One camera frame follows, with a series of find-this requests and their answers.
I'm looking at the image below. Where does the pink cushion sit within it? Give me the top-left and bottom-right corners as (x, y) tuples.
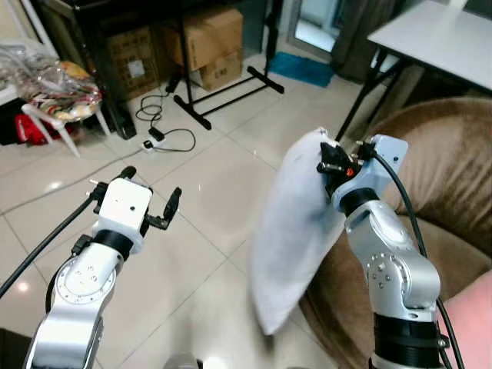
(441, 270), (492, 369)

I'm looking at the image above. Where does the clear plastic bag with goods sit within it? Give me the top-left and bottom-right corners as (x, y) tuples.
(0, 42), (103, 123)

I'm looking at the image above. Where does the brown velvet sofa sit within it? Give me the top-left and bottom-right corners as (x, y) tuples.
(298, 95), (492, 369)

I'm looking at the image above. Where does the glass door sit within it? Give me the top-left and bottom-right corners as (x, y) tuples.
(288, 0), (347, 62)

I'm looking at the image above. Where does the black desk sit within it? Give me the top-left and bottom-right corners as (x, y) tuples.
(34, 0), (278, 141)

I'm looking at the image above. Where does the black metal rack stand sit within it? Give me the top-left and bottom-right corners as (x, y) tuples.
(172, 0), (286, 131)

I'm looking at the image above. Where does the white table with black legs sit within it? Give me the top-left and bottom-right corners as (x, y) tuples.
(335, 0), (492, 144)

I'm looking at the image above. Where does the dark grey curtain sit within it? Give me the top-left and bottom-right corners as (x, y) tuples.
(330, 0), (401, 82)

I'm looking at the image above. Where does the small cardboard box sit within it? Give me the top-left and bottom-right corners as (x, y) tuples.
(190, 52), (244, 92)

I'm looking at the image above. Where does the cardboard box with white label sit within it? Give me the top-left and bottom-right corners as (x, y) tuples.
(105, 26), (161, 100)

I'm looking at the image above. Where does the white power strip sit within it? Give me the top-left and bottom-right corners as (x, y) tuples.
(141, 136), (167, 152)

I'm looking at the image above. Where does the white pillow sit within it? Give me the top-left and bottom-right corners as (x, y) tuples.
(248, 128), (349, 337)

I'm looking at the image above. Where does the black power cable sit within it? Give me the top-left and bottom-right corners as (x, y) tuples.
(135, 72), (198, 154)

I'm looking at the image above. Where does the blue floor mat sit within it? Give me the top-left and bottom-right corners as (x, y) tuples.
(268, 51), (336, 88)

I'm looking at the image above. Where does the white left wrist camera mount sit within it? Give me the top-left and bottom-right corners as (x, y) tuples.
(95, 178), (154, 241)

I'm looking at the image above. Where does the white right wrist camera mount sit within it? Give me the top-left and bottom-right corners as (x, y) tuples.
(331, 134), (409, 208)

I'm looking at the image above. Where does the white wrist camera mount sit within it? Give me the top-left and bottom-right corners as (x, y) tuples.
(331, 134), (409, 208)
(95, 178), (154, 241)

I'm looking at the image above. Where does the large cardboard box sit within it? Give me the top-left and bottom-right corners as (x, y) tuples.
(159, 7), (245, 72)

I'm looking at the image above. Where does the red bag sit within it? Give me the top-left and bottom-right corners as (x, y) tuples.
(13, 113), (78, 148)

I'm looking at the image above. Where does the white plastic chair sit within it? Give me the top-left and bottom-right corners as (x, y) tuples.
(18, 98), (109, 159)

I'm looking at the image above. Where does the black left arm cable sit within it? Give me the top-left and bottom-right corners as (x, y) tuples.
(0, 183), (108, 301)

